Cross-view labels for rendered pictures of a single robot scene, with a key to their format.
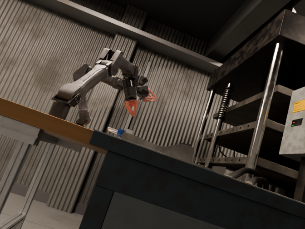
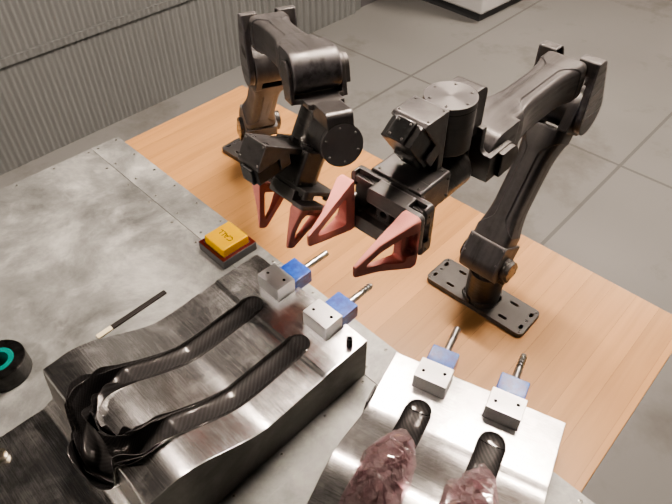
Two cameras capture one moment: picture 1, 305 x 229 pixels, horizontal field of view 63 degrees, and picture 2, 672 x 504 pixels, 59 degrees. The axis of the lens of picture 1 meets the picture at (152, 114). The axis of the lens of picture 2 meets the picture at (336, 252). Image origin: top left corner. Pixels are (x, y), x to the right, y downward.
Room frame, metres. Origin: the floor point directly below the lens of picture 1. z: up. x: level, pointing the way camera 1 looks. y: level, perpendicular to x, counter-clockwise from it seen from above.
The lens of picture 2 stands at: (1.89, -0.25, 1.61)
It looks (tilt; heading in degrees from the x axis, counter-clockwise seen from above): 45 degrees down; 140
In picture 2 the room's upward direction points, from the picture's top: straight up
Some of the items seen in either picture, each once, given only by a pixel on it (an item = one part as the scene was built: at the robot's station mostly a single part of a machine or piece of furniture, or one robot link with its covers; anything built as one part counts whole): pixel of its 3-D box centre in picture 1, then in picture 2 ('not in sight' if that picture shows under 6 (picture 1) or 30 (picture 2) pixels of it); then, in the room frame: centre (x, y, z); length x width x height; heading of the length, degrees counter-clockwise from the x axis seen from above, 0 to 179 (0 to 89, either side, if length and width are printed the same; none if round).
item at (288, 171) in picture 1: (259, 174); not in sight; (2.08, -1.01, 1.02); 1.10 x 0.74 x 0.05; 5
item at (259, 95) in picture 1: (273, 119); not in sight; (2.08, -1.02, 1.52); 1.10 x 0.70 x 0.05; 5
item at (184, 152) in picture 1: (163, 152); (181, 397); (1.41, -0.13, 0.87); 0.50 x 0.26 x 0.14; 95
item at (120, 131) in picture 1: (119, 131); (298, 272); (1.34, 0.14, 0.89); 0.13 x 0.05 x 0.05; 95
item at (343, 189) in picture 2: (150, 95); (348, 224); (1.55, 0.05, 1.20); 0.09 x 0.07 x 0.07; 96
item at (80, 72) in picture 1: (99, 81); (524, 120); (1.53, 0.39, 1.17); 0.30 x 0.09 x 0.12; 97
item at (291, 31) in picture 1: (273, 92); not in sight; (2.08, -0.96, 1.75); 1.30 x 0.84 x 0.61; 5
